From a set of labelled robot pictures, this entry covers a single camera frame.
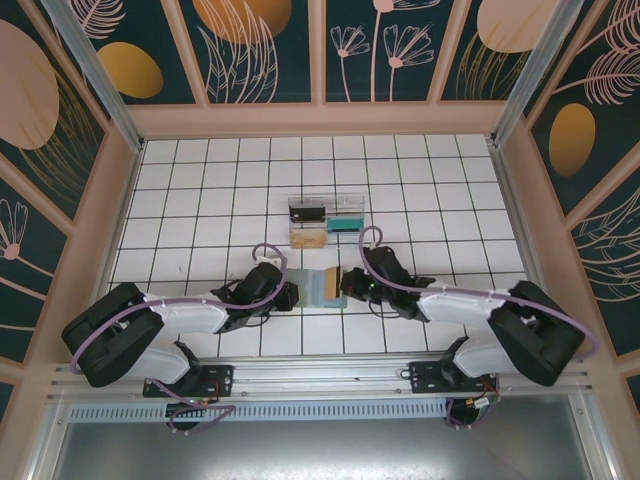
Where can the black credit card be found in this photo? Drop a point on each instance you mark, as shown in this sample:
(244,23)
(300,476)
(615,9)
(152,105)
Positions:
(307,214)

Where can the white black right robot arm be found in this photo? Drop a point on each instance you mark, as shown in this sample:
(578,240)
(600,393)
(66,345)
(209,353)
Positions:
(460,305)

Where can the clear acrylic card holder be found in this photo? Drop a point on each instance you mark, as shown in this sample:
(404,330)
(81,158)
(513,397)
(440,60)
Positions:
(350,204)

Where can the green circuit board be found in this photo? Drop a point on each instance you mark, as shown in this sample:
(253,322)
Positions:
(482,402)

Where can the teal credit card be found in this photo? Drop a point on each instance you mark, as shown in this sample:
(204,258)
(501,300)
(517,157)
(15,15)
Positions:
(344,224)

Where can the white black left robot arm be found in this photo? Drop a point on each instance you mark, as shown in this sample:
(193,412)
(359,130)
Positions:
(190,315)

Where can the aluminium frame post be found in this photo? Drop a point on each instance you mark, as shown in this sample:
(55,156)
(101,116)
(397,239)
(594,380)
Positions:
(102,85)
(537,75)

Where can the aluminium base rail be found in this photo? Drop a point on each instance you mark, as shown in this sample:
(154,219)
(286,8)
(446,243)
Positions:
(325,372)

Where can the gold credit card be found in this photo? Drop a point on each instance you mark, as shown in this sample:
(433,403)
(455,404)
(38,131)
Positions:
(309,242)
(332,287)

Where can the grey metal panel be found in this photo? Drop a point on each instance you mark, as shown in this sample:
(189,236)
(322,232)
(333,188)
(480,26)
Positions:
(320,450)

